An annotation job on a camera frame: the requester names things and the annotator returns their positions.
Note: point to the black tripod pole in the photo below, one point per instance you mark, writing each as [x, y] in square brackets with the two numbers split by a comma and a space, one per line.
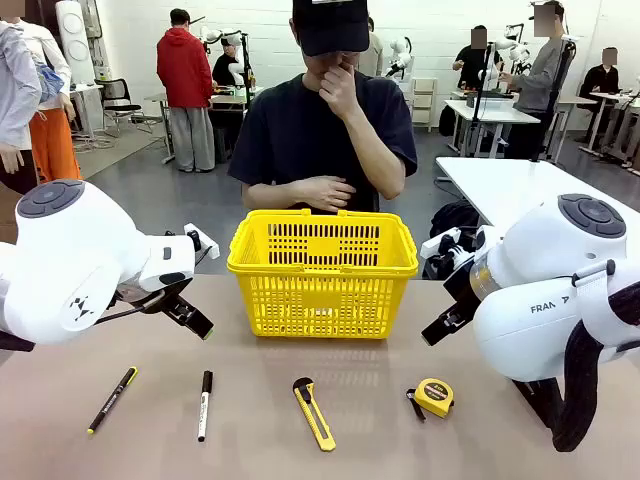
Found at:
[552, 110]

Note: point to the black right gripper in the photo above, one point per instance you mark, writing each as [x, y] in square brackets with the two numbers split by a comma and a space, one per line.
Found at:
[462, 290]

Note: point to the white standing air conditioner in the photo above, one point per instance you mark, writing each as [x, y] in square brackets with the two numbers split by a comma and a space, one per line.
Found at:
[75, 40]

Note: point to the white background desk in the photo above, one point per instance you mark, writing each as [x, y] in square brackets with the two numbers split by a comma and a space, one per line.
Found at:
[615, 97]

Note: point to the black backpack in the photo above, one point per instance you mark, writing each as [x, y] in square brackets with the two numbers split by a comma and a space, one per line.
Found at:
[452, 217]

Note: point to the yellow tape measure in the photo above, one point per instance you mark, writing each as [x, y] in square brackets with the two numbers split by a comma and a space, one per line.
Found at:
[434, 395]

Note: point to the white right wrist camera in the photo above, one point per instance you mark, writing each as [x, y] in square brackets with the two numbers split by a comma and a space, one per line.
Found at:
[440, 242]

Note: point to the person right hand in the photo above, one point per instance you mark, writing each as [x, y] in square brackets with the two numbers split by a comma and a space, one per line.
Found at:
[325, 192]

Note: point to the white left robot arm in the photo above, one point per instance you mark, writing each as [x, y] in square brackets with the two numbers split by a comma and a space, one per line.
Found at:
[75, 240]

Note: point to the person left forearm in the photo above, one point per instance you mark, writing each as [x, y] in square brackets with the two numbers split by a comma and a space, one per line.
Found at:
[375, 155]

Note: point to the black thin stand pole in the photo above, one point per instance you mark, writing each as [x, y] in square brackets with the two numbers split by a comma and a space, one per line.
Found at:
[481, 100]

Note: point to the yellow plastic shopping basket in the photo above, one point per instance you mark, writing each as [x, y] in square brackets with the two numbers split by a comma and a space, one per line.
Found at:
[320, 270]

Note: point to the white shelf cart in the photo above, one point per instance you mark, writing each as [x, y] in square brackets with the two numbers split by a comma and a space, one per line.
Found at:
[425, 100]

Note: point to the small white table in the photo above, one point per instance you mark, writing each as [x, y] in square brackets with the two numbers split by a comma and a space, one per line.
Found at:
[495, 112]

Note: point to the black white marker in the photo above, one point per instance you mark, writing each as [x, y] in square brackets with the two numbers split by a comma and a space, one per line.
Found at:
[204, 407]

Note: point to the bystander in grey sweater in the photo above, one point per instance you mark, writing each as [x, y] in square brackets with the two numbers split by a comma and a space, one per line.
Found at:
[542, 75]

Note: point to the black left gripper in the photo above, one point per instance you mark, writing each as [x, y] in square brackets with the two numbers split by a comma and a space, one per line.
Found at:
[155, 296]

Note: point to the black pen yellow cap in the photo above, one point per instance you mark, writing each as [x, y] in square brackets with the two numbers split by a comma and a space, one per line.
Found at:
[114, 399]

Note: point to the bystander in red hoodie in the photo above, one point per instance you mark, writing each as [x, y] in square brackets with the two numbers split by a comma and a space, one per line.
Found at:
[182, 65]

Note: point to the standing bystander black shirt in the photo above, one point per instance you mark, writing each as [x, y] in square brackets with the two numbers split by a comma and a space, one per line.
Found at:
[470, 60]

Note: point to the person left hand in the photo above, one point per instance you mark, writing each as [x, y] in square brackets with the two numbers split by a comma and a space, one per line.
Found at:
[340, 90]

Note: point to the seated bystander in black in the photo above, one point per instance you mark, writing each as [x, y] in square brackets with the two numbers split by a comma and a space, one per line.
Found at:
[600, 80]
[225, 67]

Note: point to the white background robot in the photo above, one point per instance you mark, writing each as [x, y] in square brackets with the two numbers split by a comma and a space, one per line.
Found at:
[215, 36]
[515, 50]
[400, 50]

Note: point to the grey background work table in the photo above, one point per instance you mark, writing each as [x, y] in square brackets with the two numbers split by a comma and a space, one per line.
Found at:
[225, 100]

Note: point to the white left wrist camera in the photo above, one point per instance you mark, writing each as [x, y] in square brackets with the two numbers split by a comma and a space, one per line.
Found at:
[205, 245]

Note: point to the black office chair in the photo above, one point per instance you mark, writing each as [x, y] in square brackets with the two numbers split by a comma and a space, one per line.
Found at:
[112, 92]

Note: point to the black baseball cap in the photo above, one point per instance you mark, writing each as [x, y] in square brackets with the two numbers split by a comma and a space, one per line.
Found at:
[330, 25]

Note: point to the person torso black t-shirt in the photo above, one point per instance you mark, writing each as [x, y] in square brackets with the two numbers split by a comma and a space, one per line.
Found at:
[290, 135]

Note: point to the bystander behind person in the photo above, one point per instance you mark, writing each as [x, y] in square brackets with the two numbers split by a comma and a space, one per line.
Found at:
[372, 55]

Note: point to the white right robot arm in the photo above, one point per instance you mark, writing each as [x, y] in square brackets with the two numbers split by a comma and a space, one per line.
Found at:
[540, 280]

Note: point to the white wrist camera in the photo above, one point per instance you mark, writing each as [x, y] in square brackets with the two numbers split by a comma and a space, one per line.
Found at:
[205, 245]
[440, 242]

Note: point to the bystander in blue striped shirt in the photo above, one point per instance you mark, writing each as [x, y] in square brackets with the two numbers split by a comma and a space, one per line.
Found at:
[15, 90]

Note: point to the bystander in orange trousers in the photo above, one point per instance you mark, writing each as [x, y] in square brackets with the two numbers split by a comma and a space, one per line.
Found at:
[52, 140]

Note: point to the large white table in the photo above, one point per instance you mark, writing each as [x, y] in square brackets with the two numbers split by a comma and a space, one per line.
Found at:
[500, 185]

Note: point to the person head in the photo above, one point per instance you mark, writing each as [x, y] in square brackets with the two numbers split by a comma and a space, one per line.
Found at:
[314, 70]

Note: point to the person right forearm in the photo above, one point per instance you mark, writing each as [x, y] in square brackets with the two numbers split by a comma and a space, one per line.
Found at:
[270, 192]

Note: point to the yellow utility knife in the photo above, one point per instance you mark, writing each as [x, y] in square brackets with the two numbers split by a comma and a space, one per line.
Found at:
[313, 415]

